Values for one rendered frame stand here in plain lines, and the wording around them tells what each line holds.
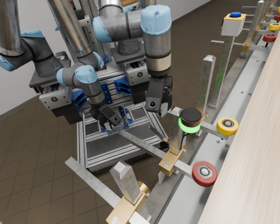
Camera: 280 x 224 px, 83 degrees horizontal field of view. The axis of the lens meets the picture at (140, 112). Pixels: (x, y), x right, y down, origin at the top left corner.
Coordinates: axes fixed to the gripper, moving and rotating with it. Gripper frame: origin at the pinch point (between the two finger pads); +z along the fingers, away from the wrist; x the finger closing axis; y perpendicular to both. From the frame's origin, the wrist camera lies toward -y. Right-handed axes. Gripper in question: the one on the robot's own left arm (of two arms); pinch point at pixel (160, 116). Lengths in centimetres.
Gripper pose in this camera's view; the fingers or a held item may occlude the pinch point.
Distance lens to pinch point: 61.8
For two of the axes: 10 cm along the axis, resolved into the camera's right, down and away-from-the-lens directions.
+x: -9.5, -1.1, 3.0
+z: 1.4, 7.1, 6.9
